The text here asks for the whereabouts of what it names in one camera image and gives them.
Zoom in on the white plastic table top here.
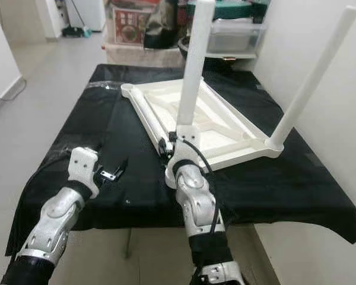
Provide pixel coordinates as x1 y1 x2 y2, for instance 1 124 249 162
120 77 285 189

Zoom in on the black tablecloth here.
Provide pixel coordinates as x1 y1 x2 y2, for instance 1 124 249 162
5 64 356 256

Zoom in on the black bag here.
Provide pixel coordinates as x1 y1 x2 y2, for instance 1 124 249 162
145 0 187 49

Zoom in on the clear plastic storage box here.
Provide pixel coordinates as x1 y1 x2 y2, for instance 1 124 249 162
206 19 266 54

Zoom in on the red printed box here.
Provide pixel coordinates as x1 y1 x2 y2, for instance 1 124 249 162
113 7 152 45

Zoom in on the green pot lid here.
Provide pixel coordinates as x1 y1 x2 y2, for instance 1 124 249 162
187 0 262 20

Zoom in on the black floor mop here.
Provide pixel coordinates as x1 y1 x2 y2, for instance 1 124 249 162
62 25 93 37

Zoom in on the white refrigerator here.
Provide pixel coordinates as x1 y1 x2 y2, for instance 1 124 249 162
68 0 106 31

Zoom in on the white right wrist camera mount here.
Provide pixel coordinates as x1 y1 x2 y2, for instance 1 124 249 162
172 123 202 164

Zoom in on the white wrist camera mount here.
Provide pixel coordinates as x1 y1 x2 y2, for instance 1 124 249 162
68 147 100 197
172 123 202 164

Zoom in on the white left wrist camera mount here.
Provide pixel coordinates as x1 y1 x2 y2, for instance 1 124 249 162
68 147 100 197

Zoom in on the black wall cable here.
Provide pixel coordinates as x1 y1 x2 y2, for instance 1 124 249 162
0 77 27 103

